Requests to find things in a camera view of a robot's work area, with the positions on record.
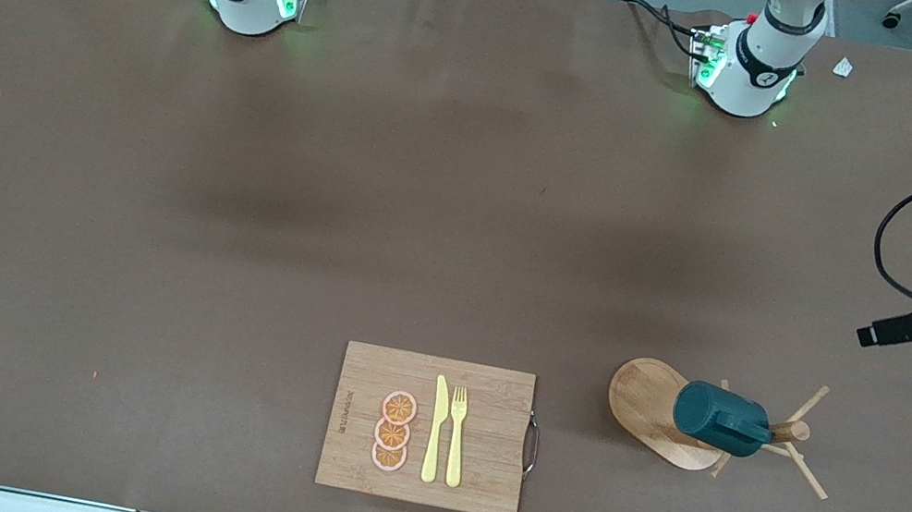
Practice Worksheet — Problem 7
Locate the dark teal ceramic mug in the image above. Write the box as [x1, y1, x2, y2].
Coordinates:
[666, 376, 782, 464]

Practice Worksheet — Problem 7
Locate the wooden mug tree stand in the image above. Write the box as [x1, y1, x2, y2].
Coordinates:
[596, 348, 848, 503]

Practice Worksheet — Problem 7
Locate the black chair caster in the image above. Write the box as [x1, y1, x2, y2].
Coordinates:
[881, 0, 912, 33]

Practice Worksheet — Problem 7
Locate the bamboo cutting board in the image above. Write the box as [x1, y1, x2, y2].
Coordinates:
[313, 338, 553, 512]

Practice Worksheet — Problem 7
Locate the yellow plastic fork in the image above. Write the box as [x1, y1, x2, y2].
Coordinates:
[437, 385, 479, 491]

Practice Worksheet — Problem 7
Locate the yellow plastic knife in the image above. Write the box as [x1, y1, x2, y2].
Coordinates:
[420, 374, 456, 485]

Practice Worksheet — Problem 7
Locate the toy orange slice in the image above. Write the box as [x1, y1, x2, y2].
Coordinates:
[371, 416, 413, 454]
[379, 387, 421, 429]
[368, 441, 409, 476]

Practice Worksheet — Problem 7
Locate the black left arm base cable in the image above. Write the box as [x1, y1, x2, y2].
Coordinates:
[612, 0, 716, 63]

